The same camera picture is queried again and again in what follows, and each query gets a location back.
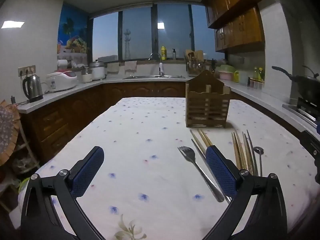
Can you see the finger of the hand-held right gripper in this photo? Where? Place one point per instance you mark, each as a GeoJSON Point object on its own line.
{"type": "Point", "coordinates": [310, 142]}

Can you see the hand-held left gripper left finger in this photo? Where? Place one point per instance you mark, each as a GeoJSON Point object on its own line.
{"type": "Point", "coordinates": [86, 172]}

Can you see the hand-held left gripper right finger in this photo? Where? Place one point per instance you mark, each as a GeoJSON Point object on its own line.
{"type": "Point", "coordinates": [220, 170]}

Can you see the metal fork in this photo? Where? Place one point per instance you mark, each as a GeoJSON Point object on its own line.
{"type": "Point", "coordinates": [197, 166]}

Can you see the small metal spoon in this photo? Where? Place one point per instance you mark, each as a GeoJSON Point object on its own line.
{"type": "Point", "coordinates": [258, 150]}

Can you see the wooden slatted utensil holder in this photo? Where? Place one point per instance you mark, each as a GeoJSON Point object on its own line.
{"type": "Point", "coordinates": [207, 110]}

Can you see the gas stove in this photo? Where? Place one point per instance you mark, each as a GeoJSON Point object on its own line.
{"type": "Point", "coordinates": [302, 110]}

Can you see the black wok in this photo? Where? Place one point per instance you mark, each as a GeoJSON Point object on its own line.
{"type": "Point", "coordinates": [307, 85]}

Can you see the wooden base cabinets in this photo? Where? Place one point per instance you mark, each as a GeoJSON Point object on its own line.
{"type": "Point", "coordinates": [75, 110]}

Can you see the white floral tablecloth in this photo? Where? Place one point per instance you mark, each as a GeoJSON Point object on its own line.
{"type": "Point", "coordinates": [140, 135]}

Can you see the row of spice jars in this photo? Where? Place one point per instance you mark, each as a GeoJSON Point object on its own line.
{"type": "Point", "coordinates": [256, 85]}

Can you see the cooking oil bottle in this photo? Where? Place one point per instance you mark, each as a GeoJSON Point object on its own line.
{"type": "Point", "coordinates": [255, 74]}
{"type": "Point", "coordinates": [261, 75]}

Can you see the white kitchen countertop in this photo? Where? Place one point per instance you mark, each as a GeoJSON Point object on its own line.
{"type": "Point", "coordinates": [75, 90]}

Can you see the wicker chair floral cushion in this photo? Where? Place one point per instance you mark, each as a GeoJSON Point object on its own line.
{"type": "Point", "coordinates": [7, 130]}

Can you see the white rice cooker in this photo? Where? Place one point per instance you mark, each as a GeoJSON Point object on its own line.
{"type": "Point", "coordinates": [62, 80]}

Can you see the small white pot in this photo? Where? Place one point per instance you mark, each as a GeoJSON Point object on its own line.
{"type": "Point", "coordinates": [87, 77]}

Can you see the green and pink basket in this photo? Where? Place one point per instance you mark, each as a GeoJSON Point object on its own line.
{"type": "Point", "coordinates": [226, 71]}

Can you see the steel electric kettle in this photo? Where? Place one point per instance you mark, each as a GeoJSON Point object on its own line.
{"type": "Point", "coordinates": [32, 87]}

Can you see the steel cooking pot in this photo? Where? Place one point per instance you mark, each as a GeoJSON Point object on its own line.
{"type": "Point", "coordinates": [97, 71]}

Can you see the dark knife block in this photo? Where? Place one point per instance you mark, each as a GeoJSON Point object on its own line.
{"type": "Point", "coordinates": [213, 66]}

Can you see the beige hanging towel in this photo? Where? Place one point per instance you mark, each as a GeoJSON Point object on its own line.
{"type": "Point", "coordinates": [130, 66]}
{"type": "Point", "coordinates": [113, 68]}

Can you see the paper towel roll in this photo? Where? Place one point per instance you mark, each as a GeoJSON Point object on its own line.
{"type": "Point", "coordinates": [63, 64]}

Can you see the steel kitchen sink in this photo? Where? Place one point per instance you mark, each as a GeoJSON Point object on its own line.
{"type": "Point", "coordinates": [150, 77]}

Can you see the kitchen faucet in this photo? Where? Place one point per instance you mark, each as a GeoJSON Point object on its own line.
{"type": "Point", "coordinates": [161, 67]}

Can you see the clear soap dispenser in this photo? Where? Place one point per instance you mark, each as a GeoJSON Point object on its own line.
{"type": "Point", "coordinates": [174, 55]}

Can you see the yellow detergent bottle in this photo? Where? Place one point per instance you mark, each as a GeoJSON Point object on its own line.
{"type": "Point", "coordinates": [163, 53]}

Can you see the large kitchen window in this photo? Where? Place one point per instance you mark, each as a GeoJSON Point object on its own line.
{"type": "Point", "coordinates": [140, 35]}

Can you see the square ceiling light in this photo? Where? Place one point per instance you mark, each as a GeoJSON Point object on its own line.
{"type": "Point", "coordinates": [12, 25]}

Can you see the wall power outlet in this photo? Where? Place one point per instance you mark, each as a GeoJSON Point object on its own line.
{"type": "Point", "coordinates": [26, 70]}

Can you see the tropical wall poster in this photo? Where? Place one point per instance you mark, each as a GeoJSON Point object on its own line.
{"type": "Point", "coordinates": [72, 30]}

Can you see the wooden wall cabinets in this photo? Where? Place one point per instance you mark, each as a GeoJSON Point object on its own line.
{"type": "Point", "coordinates": [237, 17]}

